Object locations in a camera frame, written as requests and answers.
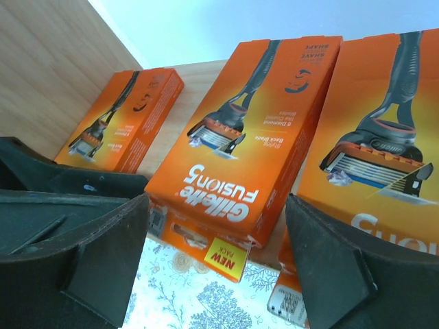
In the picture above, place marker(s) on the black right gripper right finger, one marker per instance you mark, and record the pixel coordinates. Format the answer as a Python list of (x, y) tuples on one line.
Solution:
[(350, 279)]

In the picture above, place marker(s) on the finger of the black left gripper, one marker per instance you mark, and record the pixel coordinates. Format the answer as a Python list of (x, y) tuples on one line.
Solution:
[(28, 217), (23, 169)]

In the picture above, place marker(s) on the wooden two-tier shelf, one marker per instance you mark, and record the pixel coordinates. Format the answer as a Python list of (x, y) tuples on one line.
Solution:
[(55, 58)]

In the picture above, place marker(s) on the floral table mat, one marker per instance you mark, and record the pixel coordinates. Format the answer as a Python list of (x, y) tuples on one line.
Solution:
[(172, 290)]

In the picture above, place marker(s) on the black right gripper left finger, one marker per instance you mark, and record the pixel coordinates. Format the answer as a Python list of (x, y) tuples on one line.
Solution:
[(80, 279)]

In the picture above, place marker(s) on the orange Gillette razor box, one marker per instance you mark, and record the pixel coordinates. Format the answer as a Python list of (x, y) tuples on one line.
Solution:
[(221, 188), (121, 125), (373, 161)]

